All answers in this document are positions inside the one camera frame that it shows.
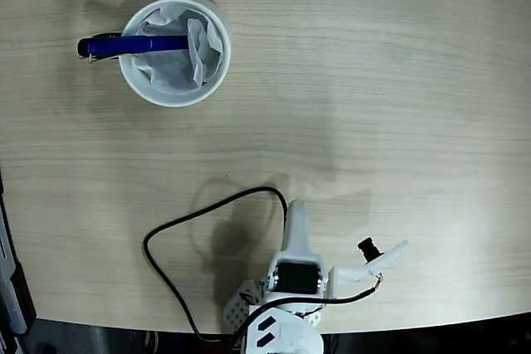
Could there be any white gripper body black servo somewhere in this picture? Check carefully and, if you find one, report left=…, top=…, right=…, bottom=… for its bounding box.
left=264, top=248, right=337, bottom=302

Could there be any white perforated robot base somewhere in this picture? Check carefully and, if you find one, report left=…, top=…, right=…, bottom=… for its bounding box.
left=222, top=278, right=261, bottom=333

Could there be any crumpled white paper tissue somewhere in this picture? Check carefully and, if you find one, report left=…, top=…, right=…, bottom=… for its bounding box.
left=132, top=3, right=225, bottom=95

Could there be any white mug with black handle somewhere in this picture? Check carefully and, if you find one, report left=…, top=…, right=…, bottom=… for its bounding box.
left=89, top=0, right=231, bottom=109

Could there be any blue pen with metal clip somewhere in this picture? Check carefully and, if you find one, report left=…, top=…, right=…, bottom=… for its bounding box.
left=76, top=35, right=190, bottom=64

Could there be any grey and black equipment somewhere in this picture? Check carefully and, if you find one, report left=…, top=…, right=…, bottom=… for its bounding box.
left=0, top=167, right=38, bottom=354

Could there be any black camera cable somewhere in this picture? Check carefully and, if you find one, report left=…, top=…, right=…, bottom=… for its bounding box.
left=143, top=186, right=385, bottom=345

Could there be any wrist camera on white mount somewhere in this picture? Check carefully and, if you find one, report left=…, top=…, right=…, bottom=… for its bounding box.
left=327, top=236, right=412, bottom=299

